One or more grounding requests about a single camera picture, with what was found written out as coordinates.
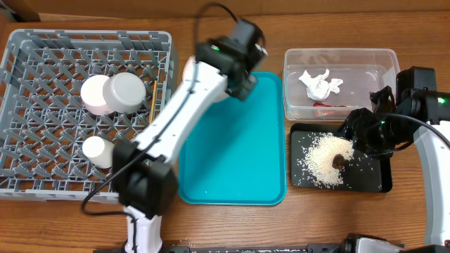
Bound white round plate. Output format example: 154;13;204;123
182;56;229;103

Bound brown food chunk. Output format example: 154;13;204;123
332;154;349;170

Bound teal plastic serving tray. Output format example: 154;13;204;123
179;72;287;206

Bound white cup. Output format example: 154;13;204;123
82;136;115;169

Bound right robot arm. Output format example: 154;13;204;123
336;67;449;252

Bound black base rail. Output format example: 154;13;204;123
93;233;416;253

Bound red foil snack wrapper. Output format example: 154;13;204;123
313;101;357;117

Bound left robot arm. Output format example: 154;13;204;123
111;19;267;252

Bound pink shallow bowl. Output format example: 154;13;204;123
80;74;113;115

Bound grey bowl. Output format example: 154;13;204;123
103;72;146;114

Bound clear plastic waste bin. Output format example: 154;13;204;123
283;48;400;122

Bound wooden chopstick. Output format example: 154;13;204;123
149;80;158;123

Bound white rice pile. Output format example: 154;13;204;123
297;133;354;188

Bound black food waste tray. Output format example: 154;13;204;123
289;123;392;193

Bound white paper napkin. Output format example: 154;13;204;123
299;69;344;102

